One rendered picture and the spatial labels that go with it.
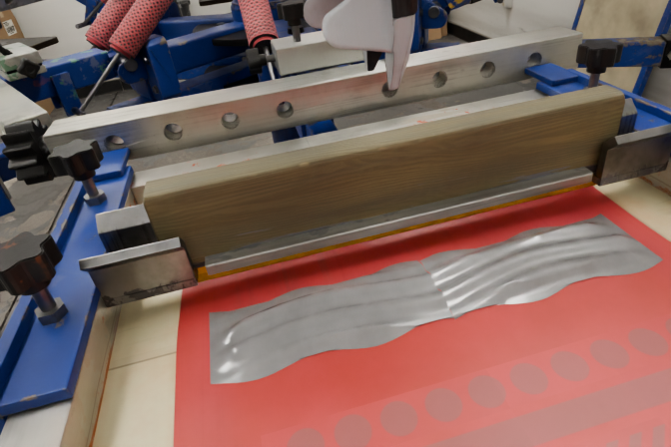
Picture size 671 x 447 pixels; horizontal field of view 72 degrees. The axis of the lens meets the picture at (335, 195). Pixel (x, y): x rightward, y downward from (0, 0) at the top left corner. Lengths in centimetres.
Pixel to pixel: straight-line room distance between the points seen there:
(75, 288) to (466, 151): 33
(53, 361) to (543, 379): 31
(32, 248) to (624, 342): 39
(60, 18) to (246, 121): 414
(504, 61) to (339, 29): 39
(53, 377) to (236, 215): 16
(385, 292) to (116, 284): 21
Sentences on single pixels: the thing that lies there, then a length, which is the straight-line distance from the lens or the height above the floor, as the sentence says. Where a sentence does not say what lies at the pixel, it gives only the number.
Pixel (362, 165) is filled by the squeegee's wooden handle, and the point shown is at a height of 105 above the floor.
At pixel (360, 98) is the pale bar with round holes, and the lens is 60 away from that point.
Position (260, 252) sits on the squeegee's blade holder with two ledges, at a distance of 38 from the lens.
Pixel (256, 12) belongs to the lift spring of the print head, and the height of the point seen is 109.
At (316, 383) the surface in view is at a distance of 34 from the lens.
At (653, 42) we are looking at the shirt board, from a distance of 114.
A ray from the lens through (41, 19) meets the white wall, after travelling 472.
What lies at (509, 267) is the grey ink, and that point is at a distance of 41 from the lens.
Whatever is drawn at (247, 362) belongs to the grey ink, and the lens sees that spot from 35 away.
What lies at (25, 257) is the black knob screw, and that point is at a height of 106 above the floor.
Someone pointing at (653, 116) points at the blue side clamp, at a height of 100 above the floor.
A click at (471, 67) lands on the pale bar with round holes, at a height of 102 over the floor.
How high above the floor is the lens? 122
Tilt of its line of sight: 32 degrees down
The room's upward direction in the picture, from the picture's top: 8 degrees counter-clockwise
